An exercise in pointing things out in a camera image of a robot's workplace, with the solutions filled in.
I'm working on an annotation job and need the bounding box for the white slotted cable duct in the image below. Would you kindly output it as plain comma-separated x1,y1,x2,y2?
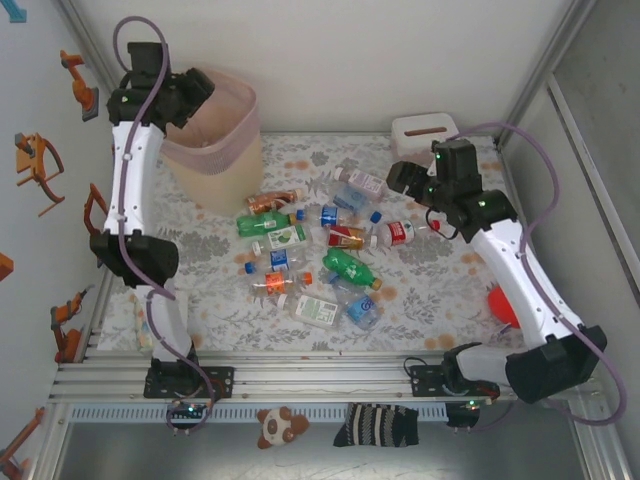
69,403,450,425

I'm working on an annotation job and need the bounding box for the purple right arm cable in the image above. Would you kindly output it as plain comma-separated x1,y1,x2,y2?
447,122,629,435

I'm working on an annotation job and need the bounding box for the red label red cap bottle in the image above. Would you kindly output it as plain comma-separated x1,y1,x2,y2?
373,218,444,248

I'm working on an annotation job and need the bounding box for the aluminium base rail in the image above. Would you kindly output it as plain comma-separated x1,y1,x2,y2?
47,349,601,404

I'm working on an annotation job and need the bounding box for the aluminium table side rail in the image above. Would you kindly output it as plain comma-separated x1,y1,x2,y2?
79,284,112,362

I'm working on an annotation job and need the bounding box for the purple label plastic bottle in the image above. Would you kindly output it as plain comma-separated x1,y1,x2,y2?
333,166,387,202

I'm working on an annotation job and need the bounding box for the thin black cable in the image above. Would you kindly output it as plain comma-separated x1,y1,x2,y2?
424,206,457,242

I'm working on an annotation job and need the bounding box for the striped black white sock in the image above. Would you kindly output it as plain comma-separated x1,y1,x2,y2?
332,402,421,449

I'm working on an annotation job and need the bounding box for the clear bottle teal label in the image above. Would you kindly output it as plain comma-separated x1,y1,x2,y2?
330,185,385,225

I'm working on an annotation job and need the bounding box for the green bottle brown cap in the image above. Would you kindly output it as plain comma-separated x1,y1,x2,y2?
321,247,385,293

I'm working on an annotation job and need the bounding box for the green bottle small label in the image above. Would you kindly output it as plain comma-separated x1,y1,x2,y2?
235,209,299,239

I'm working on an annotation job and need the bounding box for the red yellow label bottle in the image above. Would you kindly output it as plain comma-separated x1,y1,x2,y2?
327,224,380,251

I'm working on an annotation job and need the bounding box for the plush dog toy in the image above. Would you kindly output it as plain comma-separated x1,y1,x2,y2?
256,405,311,450

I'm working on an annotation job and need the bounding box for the orange label plastic bottle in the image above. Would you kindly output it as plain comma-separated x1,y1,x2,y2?
251,269,315,298

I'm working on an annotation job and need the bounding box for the white green label bottle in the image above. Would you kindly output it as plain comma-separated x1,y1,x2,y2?
277,293,342,330

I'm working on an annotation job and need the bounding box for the aluminium corner post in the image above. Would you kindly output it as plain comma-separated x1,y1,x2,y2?
494,0,599,151
57,0,126,104

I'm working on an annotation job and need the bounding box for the brown label plastic bottle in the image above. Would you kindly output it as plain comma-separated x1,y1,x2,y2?
243,187,306,216

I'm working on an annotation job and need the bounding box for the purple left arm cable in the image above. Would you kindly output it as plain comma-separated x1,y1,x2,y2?
112,14,217,437

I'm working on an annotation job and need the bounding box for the red balloon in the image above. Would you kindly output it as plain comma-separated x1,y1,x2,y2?
487,285,526,330

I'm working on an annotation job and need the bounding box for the orange gripper frame sticker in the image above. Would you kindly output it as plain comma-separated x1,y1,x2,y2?
13,132,67,218

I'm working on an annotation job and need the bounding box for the green tea label bottle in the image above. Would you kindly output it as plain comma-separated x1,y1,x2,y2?
251,224,310,255

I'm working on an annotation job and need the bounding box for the pink mesh waste bin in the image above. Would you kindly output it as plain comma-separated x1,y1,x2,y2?
158,68,265,217

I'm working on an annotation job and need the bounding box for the floral tablecloth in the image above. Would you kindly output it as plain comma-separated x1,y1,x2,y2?
97,130,539,354

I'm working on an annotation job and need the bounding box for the white tissue box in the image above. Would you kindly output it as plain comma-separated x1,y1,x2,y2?
390,112,462,164

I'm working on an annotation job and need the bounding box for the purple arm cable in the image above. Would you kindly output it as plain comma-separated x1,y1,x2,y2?
112,14,217,437
447,122,629,435

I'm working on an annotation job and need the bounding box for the small circuit board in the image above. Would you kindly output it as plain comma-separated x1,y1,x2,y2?
446,398,490,430
166,398,214,417

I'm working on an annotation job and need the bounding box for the blue wall sticker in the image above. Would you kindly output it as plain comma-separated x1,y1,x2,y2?
0,0,30,25

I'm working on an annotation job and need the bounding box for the white tissue pack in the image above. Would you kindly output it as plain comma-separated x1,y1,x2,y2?
130,292,157,357

